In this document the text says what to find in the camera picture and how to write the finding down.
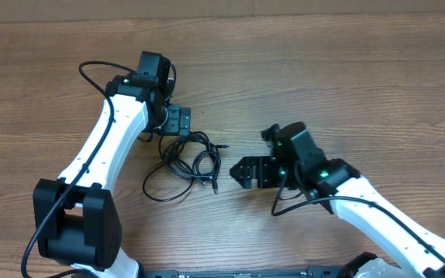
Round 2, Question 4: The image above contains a cardboard wall panel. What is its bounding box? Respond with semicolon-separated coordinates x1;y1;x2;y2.
0;0;445;23

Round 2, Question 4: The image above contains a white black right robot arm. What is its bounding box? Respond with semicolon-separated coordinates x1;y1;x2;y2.
229;122;445;277

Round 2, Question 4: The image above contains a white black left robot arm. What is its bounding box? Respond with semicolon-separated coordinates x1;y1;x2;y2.
21;51;191;277

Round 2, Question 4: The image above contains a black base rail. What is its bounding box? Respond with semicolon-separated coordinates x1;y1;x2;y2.
141;253;397;278

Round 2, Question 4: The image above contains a thin black USB-C cable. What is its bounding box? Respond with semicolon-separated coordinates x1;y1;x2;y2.
141;146;219;203

